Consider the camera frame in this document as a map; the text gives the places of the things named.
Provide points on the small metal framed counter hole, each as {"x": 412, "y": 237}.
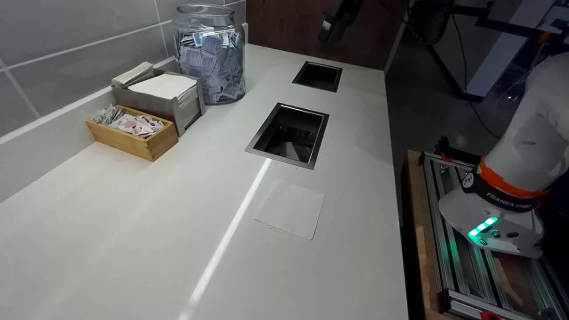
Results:
{"x": 317, "y": 87}

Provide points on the sachets pile in wooden box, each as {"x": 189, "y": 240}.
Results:
{"x": 136, "y": 123}

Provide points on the black tripod stand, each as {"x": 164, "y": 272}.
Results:
{"x": 442, "y": 36}

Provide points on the wooden base board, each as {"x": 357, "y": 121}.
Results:
{"x": 419, "y": 237}

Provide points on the wooden sachet box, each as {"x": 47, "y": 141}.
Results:
{"x": 136, "y": 144}

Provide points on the dark brown wooden panel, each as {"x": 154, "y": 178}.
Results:
{"x": 285, "y": 29}

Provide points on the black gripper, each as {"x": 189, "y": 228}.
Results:
{"x": 342, "y": 16}

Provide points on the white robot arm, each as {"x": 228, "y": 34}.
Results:
{"x": 534, "y": 135}

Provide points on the white paper sheet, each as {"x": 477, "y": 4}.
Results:
{"x": 291, "y": 208}

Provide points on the white board panel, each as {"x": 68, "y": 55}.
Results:
{"x": 504, "y": 54}

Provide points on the large metal framed counter hole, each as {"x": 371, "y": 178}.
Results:
{"x": 257, "y": 144}

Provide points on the grey napkin dispenser box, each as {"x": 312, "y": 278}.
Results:
{"x": 172, "y": 98}

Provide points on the glass jar with sachets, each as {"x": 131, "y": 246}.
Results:
{"x": 211, "y": 59}

